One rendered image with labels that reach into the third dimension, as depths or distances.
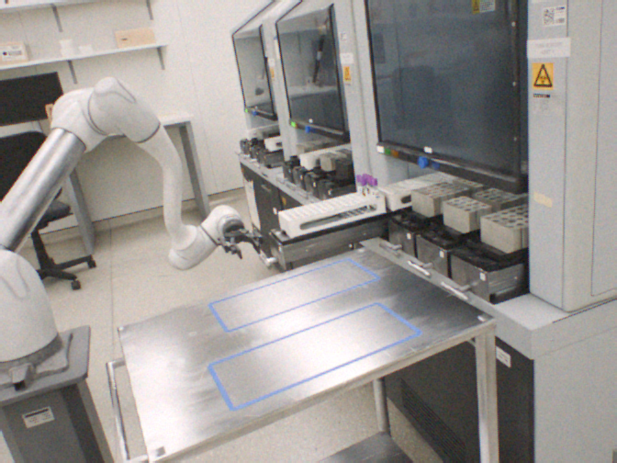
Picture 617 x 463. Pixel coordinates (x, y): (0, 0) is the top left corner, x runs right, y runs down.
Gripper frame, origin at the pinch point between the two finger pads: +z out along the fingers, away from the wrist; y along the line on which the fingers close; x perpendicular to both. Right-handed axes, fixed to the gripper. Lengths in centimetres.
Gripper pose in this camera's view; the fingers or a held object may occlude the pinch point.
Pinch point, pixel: (247, 249)
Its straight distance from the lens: 163.2
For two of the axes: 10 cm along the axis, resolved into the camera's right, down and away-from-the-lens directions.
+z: 3.4, 2.8, -9.0
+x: 1.4, 9.3, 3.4
